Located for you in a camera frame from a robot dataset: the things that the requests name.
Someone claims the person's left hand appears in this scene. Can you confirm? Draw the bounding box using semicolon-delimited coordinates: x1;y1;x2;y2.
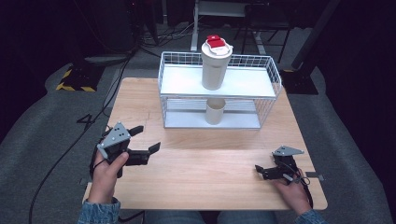
88;151;130;205

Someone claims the black chair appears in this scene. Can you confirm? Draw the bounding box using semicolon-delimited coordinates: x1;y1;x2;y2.
233;3;295;64

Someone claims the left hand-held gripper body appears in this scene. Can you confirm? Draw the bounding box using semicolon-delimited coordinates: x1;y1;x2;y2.
96;121;149;166

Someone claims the white wire rack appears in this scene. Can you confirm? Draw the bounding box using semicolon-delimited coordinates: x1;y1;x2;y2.
157;50;283;131

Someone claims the white desk frame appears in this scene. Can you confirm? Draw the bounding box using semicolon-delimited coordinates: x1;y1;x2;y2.
190;0;267;56

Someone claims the white cup with red lid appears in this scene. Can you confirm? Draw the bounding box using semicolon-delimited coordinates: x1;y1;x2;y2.
200;34;234;91

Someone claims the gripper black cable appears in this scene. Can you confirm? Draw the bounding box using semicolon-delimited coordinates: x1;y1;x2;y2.
278;160;314;209
89;125;114;181

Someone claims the black yellow striped base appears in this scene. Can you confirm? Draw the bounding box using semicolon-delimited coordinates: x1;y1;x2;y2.
55;63;106;93

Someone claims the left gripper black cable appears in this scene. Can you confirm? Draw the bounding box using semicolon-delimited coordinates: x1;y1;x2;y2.
89;125;114;181

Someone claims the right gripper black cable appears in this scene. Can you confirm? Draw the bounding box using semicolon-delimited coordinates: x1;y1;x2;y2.
278;160;314;209

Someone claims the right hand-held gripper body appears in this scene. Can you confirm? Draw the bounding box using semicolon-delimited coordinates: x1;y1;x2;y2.
272;145;305;180

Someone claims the person's right hand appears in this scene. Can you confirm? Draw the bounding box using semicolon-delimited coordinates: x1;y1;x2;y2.
271;169;313;217

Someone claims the black pole with base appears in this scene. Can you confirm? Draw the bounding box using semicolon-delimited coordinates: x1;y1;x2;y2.
279;0;342;96

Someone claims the long black floor cable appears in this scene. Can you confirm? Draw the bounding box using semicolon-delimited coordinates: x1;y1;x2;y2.
28;52;135;224

